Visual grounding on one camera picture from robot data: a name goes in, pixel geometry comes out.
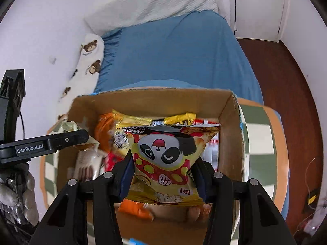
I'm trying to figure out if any white door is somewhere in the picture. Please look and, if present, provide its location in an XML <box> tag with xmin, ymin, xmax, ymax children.
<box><xmin>227</xmin><ymin>0</ymin><xmax>288</xmax><ymax>42</ymax></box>

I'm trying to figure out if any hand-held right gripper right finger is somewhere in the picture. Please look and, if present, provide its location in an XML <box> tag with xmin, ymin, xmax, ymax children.
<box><xmin>190</xmin><ymin>158</ymin><xmax>297</xmax><ymax>245</ymax></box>

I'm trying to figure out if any yellow biscuit snack packet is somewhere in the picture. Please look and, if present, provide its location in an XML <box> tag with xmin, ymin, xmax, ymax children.
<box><xmin>111</xmin><ymin>109</ymin><xmax>154</xmax><ymax>159</ymax></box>

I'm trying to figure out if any blue bed sheet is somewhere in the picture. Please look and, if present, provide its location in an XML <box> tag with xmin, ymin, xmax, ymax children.
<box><xmin>93</xmin><ymin>10</ymin><xmax>265</xmax><ymax>105</ymax></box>

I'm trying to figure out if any clear plastic wrapper clutter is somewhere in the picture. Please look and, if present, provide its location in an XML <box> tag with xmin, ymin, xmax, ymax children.
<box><xmin>294</xmin><ymin>209</ymin><xmax>320</xmax><ymax>238</ymax></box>

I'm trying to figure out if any white brown snack packet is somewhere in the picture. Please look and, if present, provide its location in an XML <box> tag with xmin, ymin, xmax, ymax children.
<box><xmin>73</xmin><ymin>150</ymin><xmax>106</xmax><ymax>182</ymax></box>

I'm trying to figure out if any person's left hand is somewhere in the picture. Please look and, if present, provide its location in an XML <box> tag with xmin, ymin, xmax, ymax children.
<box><xmin>0</xmin><ymin>163</ymin><xmax>39</xmax><ymax>226</ymax></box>

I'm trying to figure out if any green white checkered mat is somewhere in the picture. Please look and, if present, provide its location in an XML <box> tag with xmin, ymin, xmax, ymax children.
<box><xmin>39</xmin><ymin>98</ymin><xmax>289</xmax><ymax>245</ymax></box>

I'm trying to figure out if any brown cardboard box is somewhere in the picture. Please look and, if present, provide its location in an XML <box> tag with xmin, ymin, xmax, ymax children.
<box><xmin>55</xmin><ymin>87</ymin><xmax>247</xmax><ymax>245</ymax></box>

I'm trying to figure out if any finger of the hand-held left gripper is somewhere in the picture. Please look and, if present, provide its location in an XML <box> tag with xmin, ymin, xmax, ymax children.
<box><xmin>48</xmin><ymin>130</ymin><xmax>90</xmax><ymax>154</ymax></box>

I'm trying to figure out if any white textured blanket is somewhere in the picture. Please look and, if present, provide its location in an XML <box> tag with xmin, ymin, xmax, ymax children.
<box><xmin>84</xmin><ymin>0</ymin><xmax>220</xmax><ymax>32</ymax></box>

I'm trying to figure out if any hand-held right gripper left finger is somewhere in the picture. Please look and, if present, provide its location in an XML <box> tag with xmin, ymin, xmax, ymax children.
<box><xmin>30</xmin><ymin>150</ymin><xmax>134</xmax><ymax>245</ymax></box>

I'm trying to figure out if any panda print snack packet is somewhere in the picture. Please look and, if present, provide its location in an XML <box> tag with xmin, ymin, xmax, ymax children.
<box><xmin>122</xmin><ymin>125</ymin><xmax>221</xmax><ymax>206</ymax></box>

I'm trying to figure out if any bear print pillow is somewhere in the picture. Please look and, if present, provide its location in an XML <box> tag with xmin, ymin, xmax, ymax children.
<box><xmin>57</xmin><ymin>34</ymin><xmax>105</xmax><ymax>120</ymax></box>

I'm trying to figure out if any red white snack packet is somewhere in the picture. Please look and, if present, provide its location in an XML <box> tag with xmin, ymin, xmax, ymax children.
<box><xmin>194</xmin><ymin>119</ymin><xmax>221</xmax><ymax>171</ymax></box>

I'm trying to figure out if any black yellow floor item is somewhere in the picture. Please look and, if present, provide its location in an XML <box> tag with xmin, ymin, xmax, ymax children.
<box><xmin>303</xmin><ymin>189</ymin><xmax>320</xmax><ymax>213</ymax></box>

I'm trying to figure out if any pale green snack packet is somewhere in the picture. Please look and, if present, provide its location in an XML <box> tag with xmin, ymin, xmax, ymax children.
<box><xmin>47</xmin><ymin>121</ymin><xmax>100</xmax><ymax>151</ymax></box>

